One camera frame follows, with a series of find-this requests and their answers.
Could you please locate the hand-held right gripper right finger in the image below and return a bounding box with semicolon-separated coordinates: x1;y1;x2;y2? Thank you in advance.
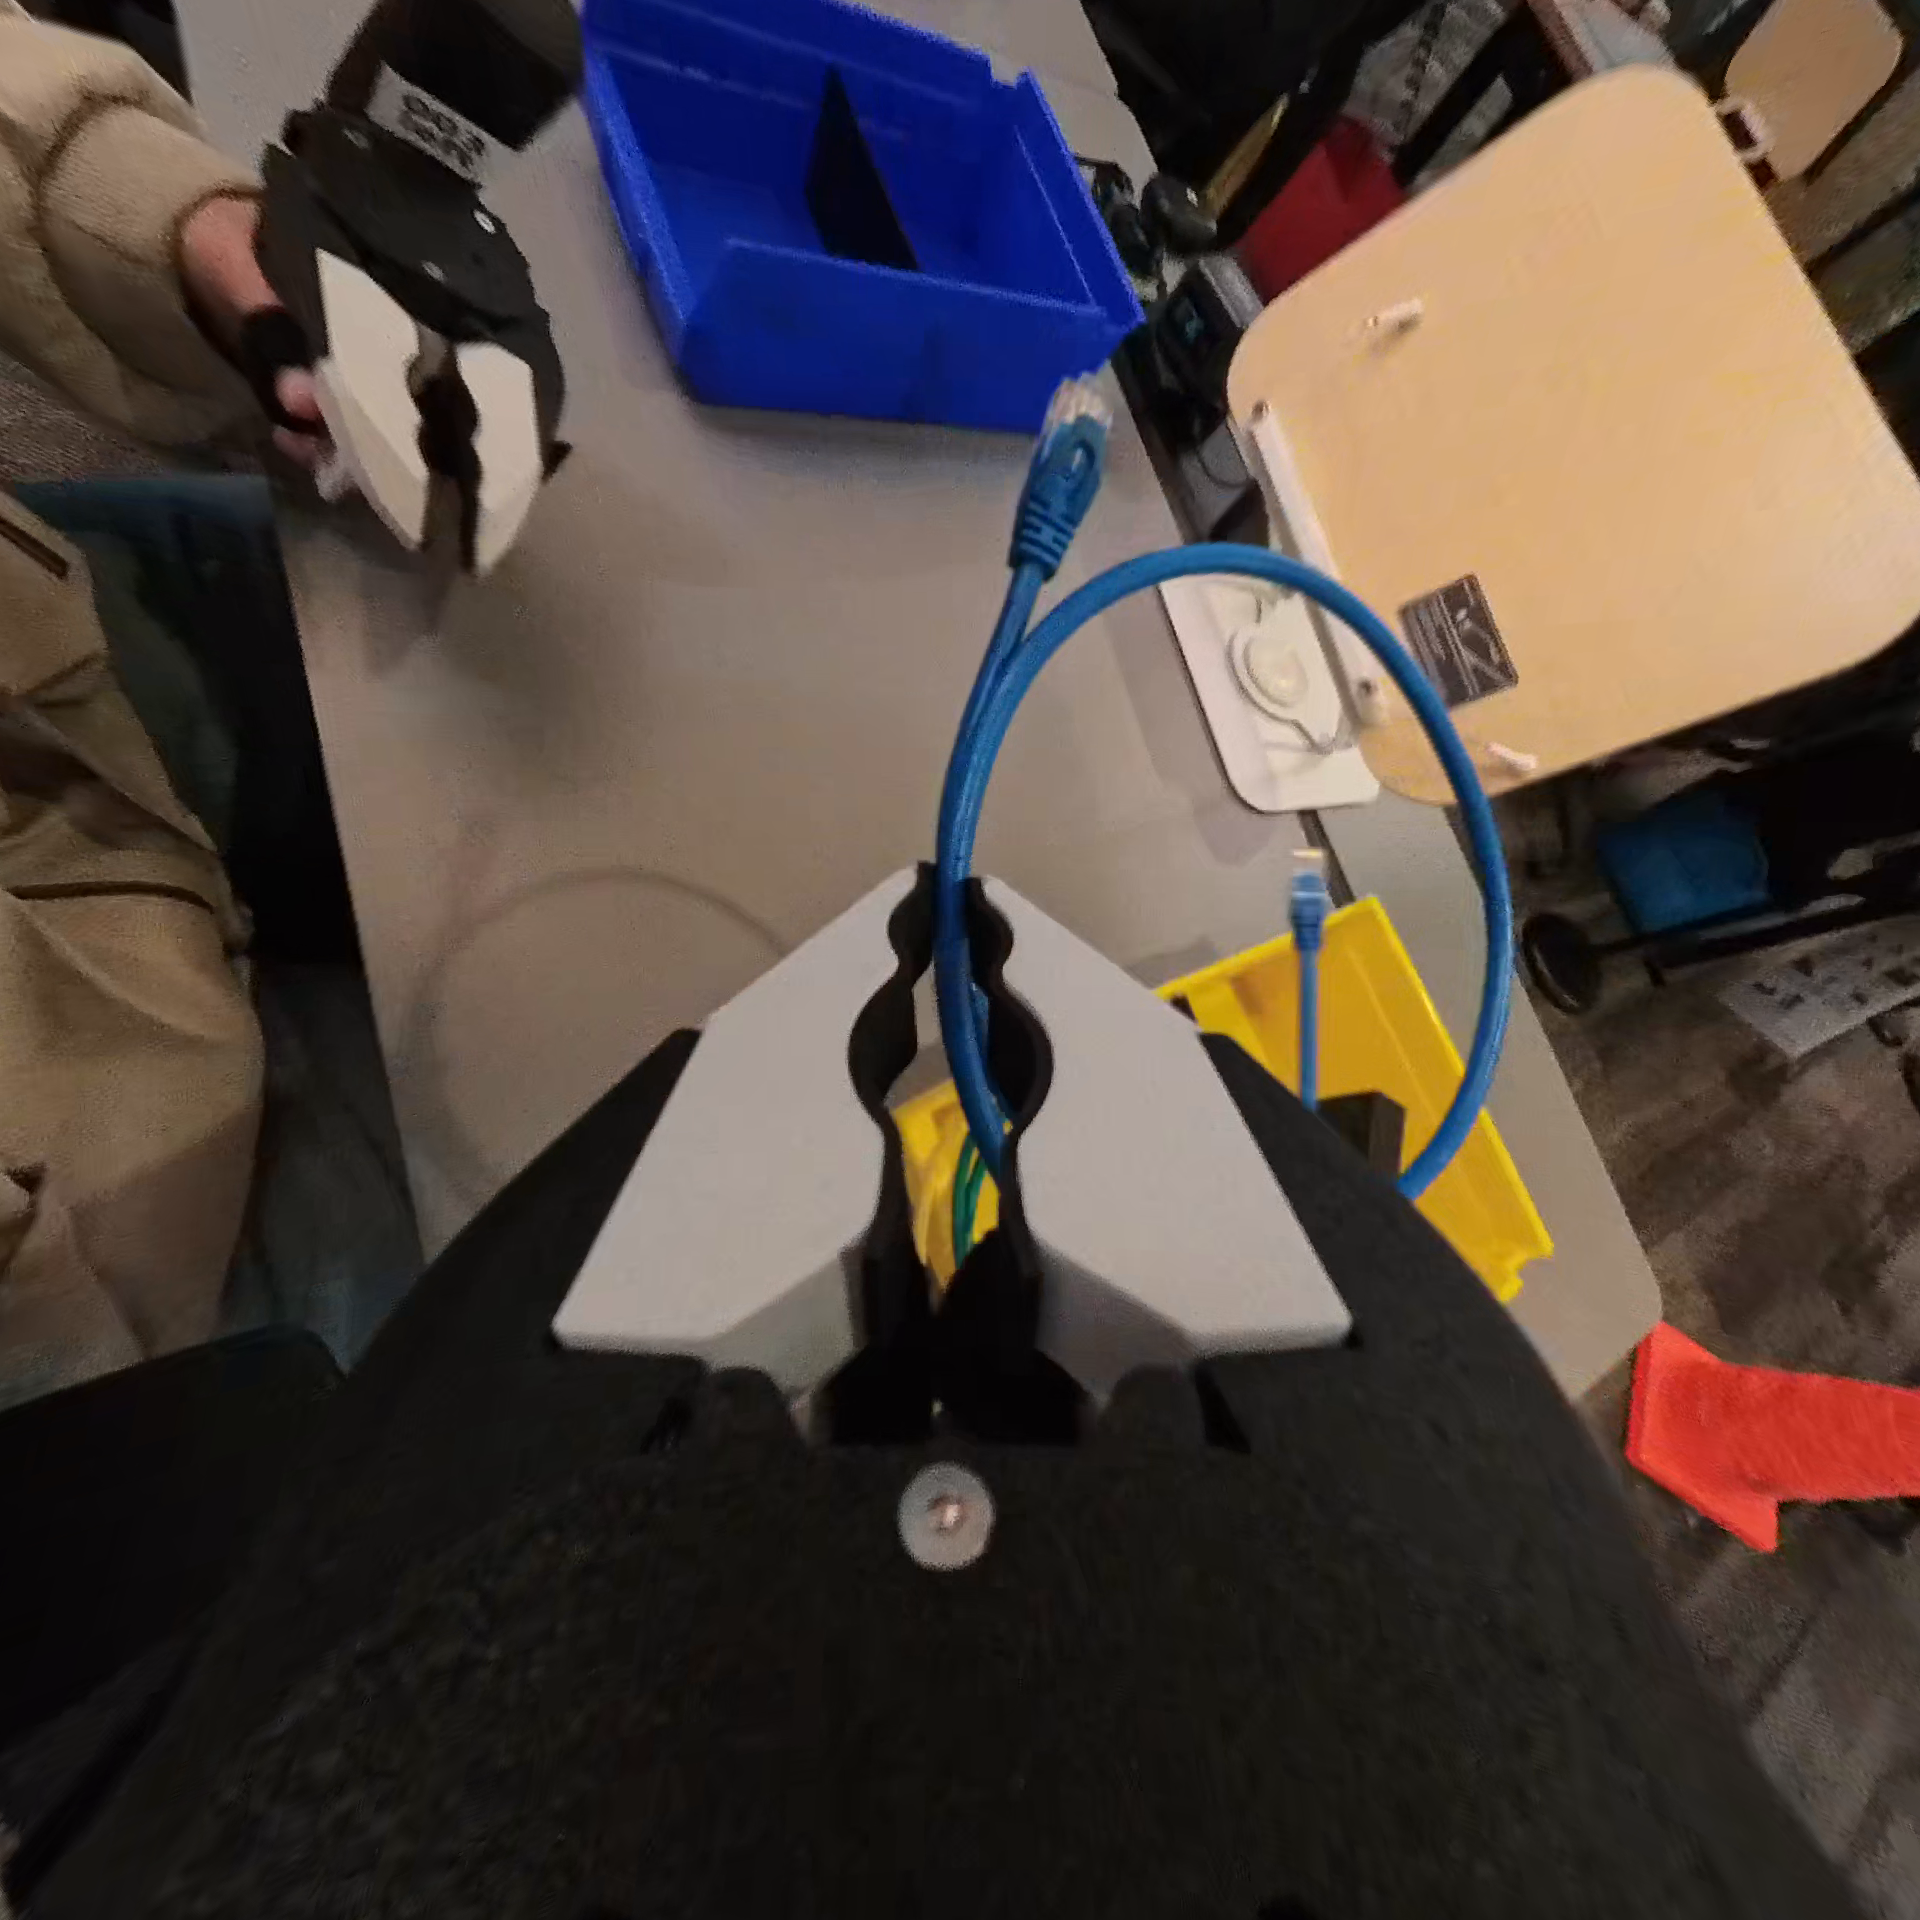
941;869;1360;1445

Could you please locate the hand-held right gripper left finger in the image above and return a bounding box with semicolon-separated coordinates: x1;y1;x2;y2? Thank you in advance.
551;861;941;1445

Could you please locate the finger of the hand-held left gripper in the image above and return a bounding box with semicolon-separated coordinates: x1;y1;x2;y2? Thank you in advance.
445;341;576;582
309;246;470;558

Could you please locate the yellow plastic bin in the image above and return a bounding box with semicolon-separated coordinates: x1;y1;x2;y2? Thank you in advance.
892;893;1553;1304

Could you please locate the blue plastic bin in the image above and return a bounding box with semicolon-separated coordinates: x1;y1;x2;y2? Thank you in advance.
576;0;1146;437

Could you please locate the blue ethernet cable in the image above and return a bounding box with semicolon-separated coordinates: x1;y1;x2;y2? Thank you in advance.
932;374;1518;1201

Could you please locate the person's left forearm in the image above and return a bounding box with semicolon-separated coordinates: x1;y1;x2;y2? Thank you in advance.
0;14;264;451

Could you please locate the person's left hand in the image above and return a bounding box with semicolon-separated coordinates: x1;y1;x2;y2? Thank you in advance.
175;193;331;469

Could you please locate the orange traffic cone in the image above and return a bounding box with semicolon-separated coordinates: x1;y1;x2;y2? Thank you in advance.
1626;1321;1920;1553

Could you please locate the person's beige jacket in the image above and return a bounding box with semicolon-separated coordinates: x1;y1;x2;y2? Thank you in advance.
0;493;272;1398

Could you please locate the printed tag sheet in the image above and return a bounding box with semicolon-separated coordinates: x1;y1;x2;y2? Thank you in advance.
1715;914;1920;1059

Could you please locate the black power bank with display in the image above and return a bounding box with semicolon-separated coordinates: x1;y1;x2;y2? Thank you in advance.
1146;252;1270;391

